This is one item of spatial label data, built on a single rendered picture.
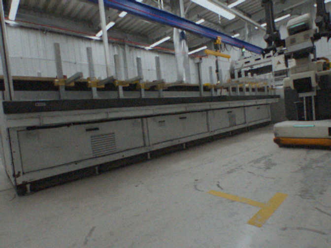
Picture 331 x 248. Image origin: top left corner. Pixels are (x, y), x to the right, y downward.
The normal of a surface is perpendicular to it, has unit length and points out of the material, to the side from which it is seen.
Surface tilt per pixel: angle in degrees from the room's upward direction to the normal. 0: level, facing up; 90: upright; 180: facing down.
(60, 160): 90
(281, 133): 90
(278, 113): 90
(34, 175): 90
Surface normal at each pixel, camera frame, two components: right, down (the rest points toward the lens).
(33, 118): 0.68, -0.03
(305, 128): -0.73, 0.11
